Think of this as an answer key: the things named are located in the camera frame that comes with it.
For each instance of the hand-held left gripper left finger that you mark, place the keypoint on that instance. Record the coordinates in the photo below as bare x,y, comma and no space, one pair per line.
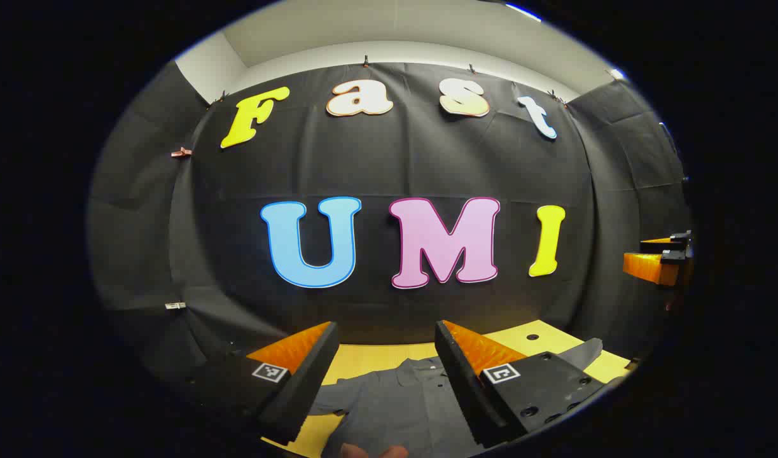
306,381

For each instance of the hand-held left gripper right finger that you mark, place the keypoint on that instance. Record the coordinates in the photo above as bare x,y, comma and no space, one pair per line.
458,388

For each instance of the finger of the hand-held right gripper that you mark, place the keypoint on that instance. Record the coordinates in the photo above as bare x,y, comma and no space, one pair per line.
649,267
672,240

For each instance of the grey button-up shirt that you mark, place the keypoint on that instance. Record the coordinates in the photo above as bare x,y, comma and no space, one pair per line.
395,407

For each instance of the black backdrop cloth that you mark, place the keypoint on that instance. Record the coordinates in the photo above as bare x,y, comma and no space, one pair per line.
388,159

